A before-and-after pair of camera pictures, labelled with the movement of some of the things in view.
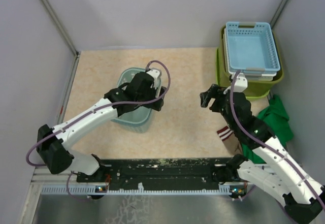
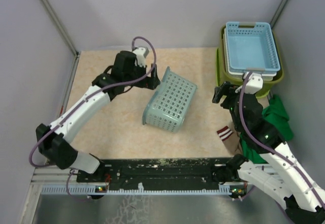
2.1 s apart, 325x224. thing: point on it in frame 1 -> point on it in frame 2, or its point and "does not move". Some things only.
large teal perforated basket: (137, 119) -> (169, 105)
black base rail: (157, 171) does not move
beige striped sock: (230, 140) does not move
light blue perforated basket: (251, 48) does not move
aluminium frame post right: (284, 3) does not move
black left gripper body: (151, 94) -> (139, 72)
